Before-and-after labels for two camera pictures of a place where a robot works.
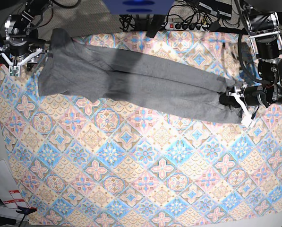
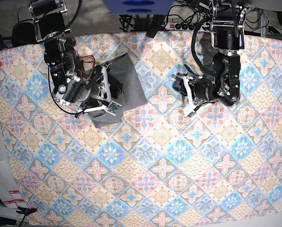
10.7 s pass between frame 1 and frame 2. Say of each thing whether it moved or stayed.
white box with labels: stayed
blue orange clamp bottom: stayed
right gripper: moved
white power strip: stayed
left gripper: moved
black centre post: stayed
